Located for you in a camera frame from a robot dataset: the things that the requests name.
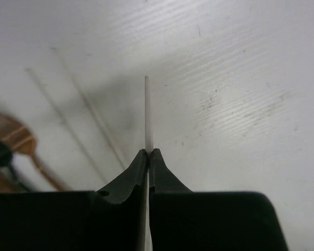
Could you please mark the copper fork right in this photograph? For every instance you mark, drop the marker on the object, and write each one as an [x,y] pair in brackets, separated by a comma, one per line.
[19,139]

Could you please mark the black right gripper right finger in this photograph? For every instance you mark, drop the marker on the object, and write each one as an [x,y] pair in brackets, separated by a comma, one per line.
[161,179]

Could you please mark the metal chopstick right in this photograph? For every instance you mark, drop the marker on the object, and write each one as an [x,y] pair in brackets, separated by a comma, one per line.
[91,106]

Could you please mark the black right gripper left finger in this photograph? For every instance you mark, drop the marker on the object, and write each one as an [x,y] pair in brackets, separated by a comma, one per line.
[123,186]

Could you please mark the black fork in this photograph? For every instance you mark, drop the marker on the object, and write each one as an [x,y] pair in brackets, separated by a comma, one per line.
[6,159]

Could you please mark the white chopstick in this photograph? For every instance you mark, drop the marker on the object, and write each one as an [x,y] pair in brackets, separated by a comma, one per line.
[148,148]

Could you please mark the metal chopstick left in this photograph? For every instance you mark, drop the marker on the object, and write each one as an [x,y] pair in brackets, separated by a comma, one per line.
[33,76]

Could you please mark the metal chopstick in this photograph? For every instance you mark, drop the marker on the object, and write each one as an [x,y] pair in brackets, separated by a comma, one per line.
[33,76]
[91,106]

